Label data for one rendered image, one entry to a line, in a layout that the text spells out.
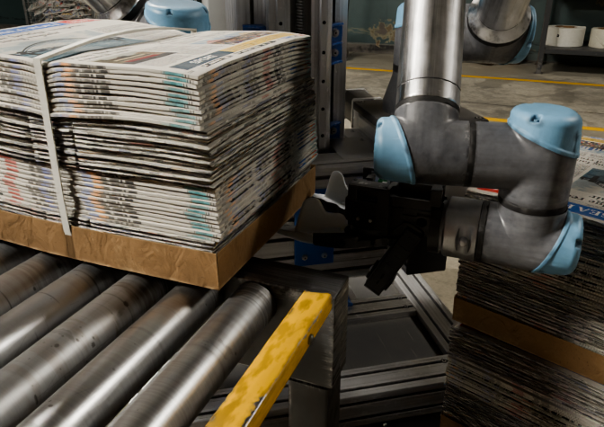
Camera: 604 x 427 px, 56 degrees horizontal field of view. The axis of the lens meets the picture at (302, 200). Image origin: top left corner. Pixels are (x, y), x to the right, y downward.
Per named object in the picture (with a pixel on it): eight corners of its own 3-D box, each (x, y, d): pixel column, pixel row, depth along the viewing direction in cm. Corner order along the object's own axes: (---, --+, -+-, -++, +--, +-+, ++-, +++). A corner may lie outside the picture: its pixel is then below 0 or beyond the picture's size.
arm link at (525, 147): (481, 115, 58) (468, 211, 63) (597, 120, 56) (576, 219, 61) (475, 97, 65) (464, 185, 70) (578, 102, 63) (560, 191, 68)
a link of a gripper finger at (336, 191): (321, 160, 82) (367, 177, 76) (320, 198, 85) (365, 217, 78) (305, 164, 80) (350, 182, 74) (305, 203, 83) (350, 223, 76)
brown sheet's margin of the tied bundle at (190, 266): (316, 192, 82) (316, 164, 80) (220, 291, 57) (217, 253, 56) (219, 179, 87) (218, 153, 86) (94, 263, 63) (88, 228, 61)
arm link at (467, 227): (477, 244, 73) (471, 274, 66) (441, 238, 75) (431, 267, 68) (485, 191, 70) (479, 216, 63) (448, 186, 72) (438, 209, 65)
